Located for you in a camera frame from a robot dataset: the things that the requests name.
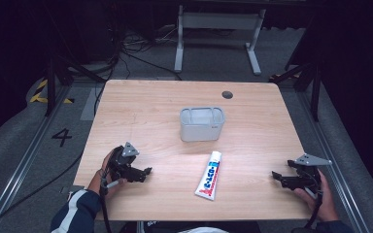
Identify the person's right hand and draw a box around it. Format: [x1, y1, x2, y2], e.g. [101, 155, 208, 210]
[293, 178, 340, 223]

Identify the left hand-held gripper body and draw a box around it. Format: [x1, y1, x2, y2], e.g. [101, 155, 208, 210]
[106, 141, 144, 183]

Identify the white toothpaste tube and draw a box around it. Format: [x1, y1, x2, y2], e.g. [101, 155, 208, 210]
[194, 150, 223, 201]

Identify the aluminium floor rail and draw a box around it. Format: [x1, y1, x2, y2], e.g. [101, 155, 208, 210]
[0, 84, 74, 233]
[294, 89, 372, 233]

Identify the person's left hand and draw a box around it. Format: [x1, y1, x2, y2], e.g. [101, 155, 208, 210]
[88, 150, 127, 199]

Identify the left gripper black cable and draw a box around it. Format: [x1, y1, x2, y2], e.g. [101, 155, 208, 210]
[98, 176, 113, 233]

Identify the bundle of black cables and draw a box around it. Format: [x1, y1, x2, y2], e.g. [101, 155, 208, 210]
[91, 22, 184, 116]

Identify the translucent white plastic container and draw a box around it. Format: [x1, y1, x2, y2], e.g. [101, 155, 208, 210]
[179, 106, 226, 143]

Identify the black floor cable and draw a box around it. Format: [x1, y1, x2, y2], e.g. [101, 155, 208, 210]
[0, 150, 85, 233]

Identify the white metal desk frame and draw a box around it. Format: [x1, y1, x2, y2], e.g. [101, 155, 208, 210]
[173, 4, 267, 77]

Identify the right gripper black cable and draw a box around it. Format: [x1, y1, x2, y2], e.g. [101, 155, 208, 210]
[290, 189, 324, 233]

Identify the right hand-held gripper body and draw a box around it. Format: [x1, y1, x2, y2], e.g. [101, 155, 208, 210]
[287, 153, 333, 195]

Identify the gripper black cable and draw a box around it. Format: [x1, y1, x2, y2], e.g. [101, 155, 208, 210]
[290, 189, 324, 233]
[98, 176, 113, 233]

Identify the black metal stand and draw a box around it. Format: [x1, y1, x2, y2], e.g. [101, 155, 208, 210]
[269, 60, 322, 123]
[43, 52, 107, 117]

